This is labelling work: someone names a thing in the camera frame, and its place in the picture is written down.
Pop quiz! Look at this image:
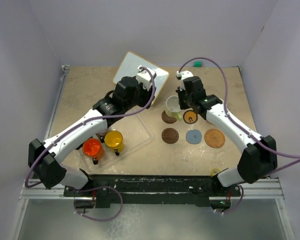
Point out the yellow transparent cup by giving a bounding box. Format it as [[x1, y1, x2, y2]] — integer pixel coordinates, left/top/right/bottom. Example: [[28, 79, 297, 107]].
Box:
[[104, 130, 125, 156]]

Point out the yellow tape roll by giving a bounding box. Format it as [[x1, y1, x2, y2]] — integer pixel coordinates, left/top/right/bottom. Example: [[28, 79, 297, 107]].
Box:
[[210, 168, 221, 178]]

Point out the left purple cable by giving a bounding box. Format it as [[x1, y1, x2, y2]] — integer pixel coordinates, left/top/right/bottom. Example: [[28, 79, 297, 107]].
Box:
[[24, 66, 156, 222]]

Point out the small whiteboard on stand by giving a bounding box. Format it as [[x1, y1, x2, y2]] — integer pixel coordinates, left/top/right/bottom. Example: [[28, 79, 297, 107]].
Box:
[[113, 51, 169, 105]]

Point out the dark brown ringed coaster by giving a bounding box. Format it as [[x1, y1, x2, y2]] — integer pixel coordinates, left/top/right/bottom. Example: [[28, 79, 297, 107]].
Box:
[[161, 128, 179, 144]]

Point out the pale yellow cup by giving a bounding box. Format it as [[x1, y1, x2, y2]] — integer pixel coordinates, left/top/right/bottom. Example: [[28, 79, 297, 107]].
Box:
[[165, 95, 182, 120]]

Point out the orange black-rimmed coaster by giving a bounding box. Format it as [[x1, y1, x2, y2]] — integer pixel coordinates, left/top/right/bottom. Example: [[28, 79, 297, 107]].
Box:
[[183, 110, 198, 124]]

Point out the orange transparent cup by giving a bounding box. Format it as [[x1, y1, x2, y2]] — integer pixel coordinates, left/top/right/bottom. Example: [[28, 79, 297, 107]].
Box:
[[82, 138, 105, 165]]

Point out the clear plastic tray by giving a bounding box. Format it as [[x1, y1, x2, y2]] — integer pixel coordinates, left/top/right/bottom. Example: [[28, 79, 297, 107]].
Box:
[[73, 114, 153, 175]]

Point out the woven rattan coaster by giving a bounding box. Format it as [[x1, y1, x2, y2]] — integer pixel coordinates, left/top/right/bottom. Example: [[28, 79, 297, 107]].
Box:
[[204, 129, 225, 148]]

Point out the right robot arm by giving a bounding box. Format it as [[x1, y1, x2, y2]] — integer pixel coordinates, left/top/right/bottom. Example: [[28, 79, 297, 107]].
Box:
[[176, 76, 278, 196]]

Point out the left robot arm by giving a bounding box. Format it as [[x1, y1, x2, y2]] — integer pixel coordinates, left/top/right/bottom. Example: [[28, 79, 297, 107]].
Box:
[[28, 73, 156, 196]]

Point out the purple cup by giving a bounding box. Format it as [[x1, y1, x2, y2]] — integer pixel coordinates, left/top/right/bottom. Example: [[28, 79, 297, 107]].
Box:
[[96, 133, 105, 143]]

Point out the dark brown wooden coaster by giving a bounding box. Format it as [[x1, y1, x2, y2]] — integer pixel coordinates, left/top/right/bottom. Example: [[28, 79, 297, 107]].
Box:
[[161, 111, 177, 124]]

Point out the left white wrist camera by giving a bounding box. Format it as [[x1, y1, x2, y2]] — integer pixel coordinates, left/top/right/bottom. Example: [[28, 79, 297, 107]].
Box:
[[135, 65, 152, 91]]

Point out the aluminium frame rail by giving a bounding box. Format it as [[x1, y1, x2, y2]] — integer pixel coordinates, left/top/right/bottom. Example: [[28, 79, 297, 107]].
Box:
[[241, 178, 284, 200]]

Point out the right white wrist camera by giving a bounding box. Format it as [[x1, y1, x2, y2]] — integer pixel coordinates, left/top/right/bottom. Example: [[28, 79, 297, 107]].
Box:
[[176, 70, 194, 89]]

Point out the blue round coaster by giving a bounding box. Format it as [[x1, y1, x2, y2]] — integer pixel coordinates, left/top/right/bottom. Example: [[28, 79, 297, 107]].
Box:
[[186, 129, 202, 145]]

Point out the green object at wall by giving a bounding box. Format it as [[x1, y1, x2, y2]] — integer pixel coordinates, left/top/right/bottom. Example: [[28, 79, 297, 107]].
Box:
[[193, 61, 203, 68]]

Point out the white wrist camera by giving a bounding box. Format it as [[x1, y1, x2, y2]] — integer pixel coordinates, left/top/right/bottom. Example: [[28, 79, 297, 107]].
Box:
[[176, 70, 194, 89], [135, 65, 152, 91]]

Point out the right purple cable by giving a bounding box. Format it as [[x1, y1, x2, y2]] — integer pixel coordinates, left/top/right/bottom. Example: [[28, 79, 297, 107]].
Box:
[[178, 57, 300, 216]]

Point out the purple cable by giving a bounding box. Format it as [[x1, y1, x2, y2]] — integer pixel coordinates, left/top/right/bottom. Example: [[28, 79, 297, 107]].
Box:
[[24, 66, 156, 222], [178, 57, 300, 216]]

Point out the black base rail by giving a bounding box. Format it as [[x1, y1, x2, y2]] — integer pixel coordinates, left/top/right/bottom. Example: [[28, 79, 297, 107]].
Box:
[[64, 174, 241, 208]]

